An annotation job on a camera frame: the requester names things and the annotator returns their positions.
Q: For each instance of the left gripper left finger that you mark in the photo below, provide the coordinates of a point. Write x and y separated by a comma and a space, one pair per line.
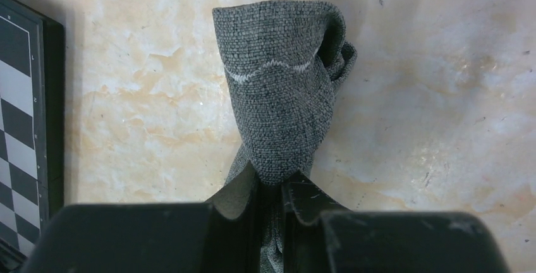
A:
217, 235

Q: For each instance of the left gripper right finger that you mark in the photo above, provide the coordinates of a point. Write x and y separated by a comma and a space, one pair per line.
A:
321, 235

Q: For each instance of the grey cloth napkin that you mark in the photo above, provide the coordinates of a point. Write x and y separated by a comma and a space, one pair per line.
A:
284, 62

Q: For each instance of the black white checkerboard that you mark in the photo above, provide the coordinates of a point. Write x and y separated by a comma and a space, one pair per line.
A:
32, 128

